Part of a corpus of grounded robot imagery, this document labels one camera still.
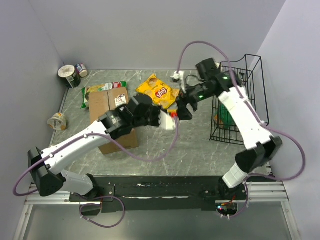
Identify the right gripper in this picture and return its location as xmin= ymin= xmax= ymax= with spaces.
xmin=176 ymin=80 xmax=216 ymax=121

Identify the brown cardboard box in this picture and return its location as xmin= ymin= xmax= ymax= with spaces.
xmin=88 ymin=87 xmax=139 ymax=155

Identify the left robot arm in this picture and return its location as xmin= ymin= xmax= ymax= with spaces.
xmin=28 ymin=94 xmax=169 ymax=201

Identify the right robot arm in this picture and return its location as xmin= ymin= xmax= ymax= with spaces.
xmin=176 ymin=58 xmax=282 ymax=200

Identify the yellow Lays chips bag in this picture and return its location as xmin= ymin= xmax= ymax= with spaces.
xmin=136 ymin=73 xmax=180 ymax=109

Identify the green object in basket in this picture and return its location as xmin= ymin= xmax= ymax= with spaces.
xmin=213 ymin=103 xmax=236 ymax=130

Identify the green Chuba chips bag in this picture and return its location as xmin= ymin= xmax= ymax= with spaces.
xmin=80 ymin=81 xmax=127 ymax=109

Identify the blue white can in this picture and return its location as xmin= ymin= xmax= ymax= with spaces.
xmin=74 ymin=63 xmax=88 ymax=78

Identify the orange white cup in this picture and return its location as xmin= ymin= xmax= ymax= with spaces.
xmin=47 ymin=112 xmax=67 ymax=131

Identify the dark cup white lid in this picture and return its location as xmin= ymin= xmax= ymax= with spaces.
xmin=57 ymin=65 xmax=81 ymax=89

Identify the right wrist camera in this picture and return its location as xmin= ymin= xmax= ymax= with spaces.
xmin=171 ymin=70 xmax=186 ymax=93

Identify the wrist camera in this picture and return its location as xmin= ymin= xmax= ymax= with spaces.
xmin=171 ymin=70 xmax=186 ymax=93
xmin=159 ymin=110 xmax=176 ymax=131

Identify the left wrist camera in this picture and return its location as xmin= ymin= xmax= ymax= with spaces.
xmin=159 ymin=110 xmax=176 ymax=131

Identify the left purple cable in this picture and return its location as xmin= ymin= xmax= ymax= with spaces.
xmin=12 ymin=117 xmax=180 ymax=196

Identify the black wire basket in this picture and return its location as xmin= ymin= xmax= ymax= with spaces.
xmin=209 ymin=54 xmax=272 ymax=150

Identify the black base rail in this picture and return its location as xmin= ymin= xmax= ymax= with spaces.
xmin=69 ymin=176 xmax=247 ymax=213

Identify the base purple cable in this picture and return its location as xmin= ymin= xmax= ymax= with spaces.
xmin=79 ymin=195 xmax=126 ymax=229

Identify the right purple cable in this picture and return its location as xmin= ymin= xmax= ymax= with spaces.
xmin=176 ymin=41 xmax=306 ymax=218

